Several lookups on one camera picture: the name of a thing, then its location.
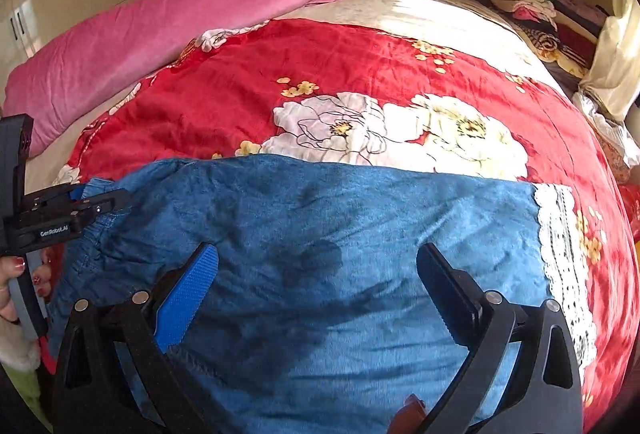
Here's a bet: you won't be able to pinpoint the blue denim lace-hem pants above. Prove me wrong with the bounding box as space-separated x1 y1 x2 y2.
49 154 597 433

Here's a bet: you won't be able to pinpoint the pink rolled blanket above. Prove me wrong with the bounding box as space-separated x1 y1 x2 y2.
3 0 338 156

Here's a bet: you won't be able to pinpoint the red floral bed cover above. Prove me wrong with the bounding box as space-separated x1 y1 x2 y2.
60 19 639 428

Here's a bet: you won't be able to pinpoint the cream curtain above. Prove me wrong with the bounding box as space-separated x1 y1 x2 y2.
579 0 640 122

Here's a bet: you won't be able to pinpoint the left hand red nails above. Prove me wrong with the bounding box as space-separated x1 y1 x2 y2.
0 246 54 326

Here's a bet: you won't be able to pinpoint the green sleeve left forearm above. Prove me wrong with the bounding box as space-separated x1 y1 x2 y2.
1 318 52 433

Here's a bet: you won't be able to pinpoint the stack of folded clothes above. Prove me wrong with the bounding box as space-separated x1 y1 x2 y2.
489 0 608 80

